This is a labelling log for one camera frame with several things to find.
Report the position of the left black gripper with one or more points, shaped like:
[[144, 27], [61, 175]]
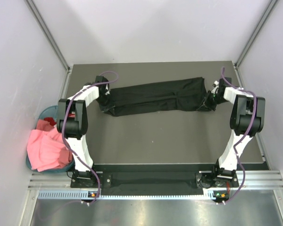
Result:
[[108, 108]]

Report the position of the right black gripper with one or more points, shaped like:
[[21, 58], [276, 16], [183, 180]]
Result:
[[206, 106]]

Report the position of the black t shirt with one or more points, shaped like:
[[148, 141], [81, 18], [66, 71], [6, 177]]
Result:
[[184, 95]]

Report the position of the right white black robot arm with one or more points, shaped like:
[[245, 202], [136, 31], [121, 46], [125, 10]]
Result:
[[247, 119]]

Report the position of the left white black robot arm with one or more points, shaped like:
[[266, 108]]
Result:
[[72, 123]]

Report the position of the red t shirt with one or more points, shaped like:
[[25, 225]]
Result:
[[52, 122]]

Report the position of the teal plastic basket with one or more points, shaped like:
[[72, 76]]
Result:
[[50, 112]]

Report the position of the pink t shirt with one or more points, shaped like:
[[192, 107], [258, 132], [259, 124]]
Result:
[[46, 149]]

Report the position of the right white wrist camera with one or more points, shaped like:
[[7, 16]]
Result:
[[215, 86]]

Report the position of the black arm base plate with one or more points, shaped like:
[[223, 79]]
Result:
[[154, 179]]

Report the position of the grey slotted cable duct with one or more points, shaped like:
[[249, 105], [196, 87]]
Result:
[[90, 195]]

